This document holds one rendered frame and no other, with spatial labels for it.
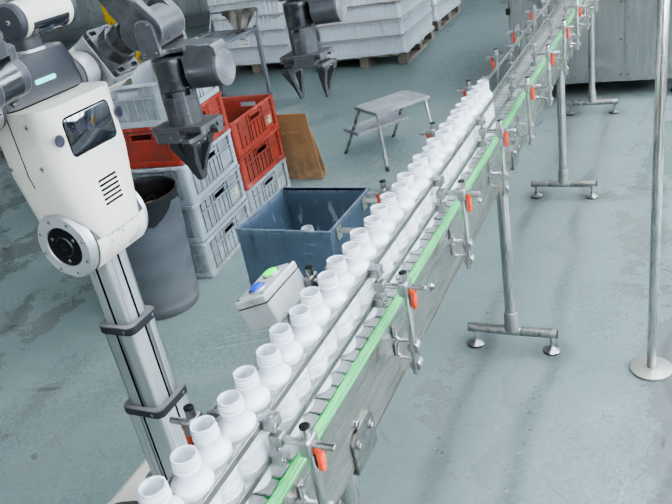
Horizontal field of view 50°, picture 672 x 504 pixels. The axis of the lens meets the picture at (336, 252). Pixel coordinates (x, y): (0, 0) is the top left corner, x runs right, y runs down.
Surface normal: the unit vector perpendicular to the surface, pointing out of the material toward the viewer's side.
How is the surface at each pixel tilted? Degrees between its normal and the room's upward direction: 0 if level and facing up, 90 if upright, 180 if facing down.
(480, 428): 0
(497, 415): 0
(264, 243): 90
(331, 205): 90
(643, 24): 90
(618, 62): 90
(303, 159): 99
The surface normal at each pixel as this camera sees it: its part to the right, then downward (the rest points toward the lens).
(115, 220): 0.90, 0.04
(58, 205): -0.35, 0.63
